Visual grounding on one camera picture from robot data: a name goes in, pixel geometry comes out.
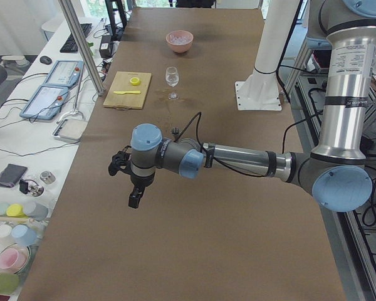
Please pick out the rack of pastel cups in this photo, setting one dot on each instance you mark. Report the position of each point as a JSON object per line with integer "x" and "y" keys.
{"x": 23, "y": 224}

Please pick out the steel cocktail jigger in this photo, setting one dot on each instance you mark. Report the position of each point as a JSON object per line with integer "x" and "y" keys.
{"x": 175, "y": 131}

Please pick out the upper blue teach pendant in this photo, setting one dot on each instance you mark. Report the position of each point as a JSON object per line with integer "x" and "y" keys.
{"x": 64, "y": 73}

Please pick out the dark grey folded cloth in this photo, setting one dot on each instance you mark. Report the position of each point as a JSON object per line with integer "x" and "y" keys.
{"x": 11, "y": 175}

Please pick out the bamboo cutting board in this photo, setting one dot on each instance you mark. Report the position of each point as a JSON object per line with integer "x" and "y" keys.
{"x": 121, "y": 82}

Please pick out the clear wine glass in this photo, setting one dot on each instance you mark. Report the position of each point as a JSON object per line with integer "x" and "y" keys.
{"x": 172, "y": 79}

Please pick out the aluminium frame post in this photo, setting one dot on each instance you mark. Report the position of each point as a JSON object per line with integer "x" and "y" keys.
{"x": 83, "y": 48}

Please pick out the black computer mouse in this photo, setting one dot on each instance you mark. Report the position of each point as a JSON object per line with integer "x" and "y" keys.
{"x": 45, "y": 60}

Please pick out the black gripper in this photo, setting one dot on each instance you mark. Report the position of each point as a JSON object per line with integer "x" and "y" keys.
{"x": 140, "y": 180}

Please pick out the metal tray with white cloth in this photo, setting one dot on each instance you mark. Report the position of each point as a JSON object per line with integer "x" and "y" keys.
{"x": 70, "y": 130}

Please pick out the green cup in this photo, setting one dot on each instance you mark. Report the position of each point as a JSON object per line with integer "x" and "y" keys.
{"x": 8, "y": 283}

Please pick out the yellow plastic knife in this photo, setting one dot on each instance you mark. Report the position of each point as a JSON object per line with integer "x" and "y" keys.
{"x": 130, "y": 92}

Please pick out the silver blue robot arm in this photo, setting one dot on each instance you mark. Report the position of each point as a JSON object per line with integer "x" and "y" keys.
{"x": 333, "y": 173}

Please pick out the pink bowl of ice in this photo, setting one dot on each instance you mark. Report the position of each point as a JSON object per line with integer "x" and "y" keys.
{"x": 179, "y": 41}

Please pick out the pink cup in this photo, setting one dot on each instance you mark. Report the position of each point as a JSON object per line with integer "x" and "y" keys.
{"x": 13, "y": 259}

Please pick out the lower blue teach pendant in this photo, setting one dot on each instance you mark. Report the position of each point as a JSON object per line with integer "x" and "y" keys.
{"x": 45, "y": 103}

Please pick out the blue teach pendant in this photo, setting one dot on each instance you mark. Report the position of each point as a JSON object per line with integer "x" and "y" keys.
{"x": 45, "y": 103}
{"x": 64, "y": 73}

